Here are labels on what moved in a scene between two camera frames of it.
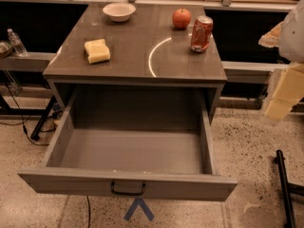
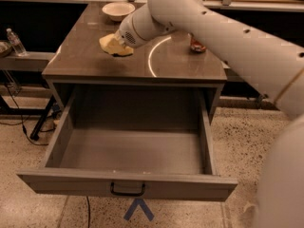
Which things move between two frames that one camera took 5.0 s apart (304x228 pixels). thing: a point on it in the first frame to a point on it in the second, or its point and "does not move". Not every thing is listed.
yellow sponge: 97,50 to 111,44
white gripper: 294,37 to 126,34
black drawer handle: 127,193 does not move
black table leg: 34,134 does not move
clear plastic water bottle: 16,43 does not move
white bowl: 119,11 does not move
